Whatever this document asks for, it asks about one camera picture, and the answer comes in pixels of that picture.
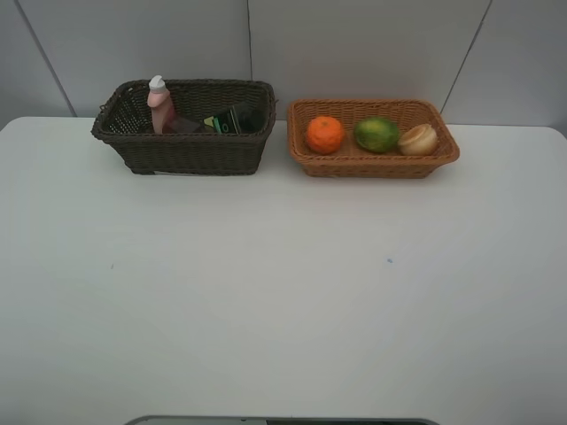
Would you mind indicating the orange mandarin fruit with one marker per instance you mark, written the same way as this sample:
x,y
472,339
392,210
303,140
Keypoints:
x,y
325,135

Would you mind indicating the dark green pump bottle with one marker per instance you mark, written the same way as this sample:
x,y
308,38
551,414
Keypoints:
x,y
238,119

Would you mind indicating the green mango fruit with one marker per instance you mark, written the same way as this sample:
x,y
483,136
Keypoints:
x,y
377,134

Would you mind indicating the translucent pink plastic cup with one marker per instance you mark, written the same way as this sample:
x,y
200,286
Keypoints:
x,y
181,125

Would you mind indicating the red peach fruit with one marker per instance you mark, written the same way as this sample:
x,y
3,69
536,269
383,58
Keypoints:
x,y
421,140

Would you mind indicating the pink spray bottle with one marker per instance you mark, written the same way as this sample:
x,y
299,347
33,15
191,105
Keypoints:
x,y
161,105

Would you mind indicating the orange wicker basket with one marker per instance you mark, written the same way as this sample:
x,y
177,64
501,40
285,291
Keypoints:
x,y
351,160

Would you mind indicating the dark brown wicker basket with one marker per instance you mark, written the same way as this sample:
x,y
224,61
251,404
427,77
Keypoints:
x,y
124,123

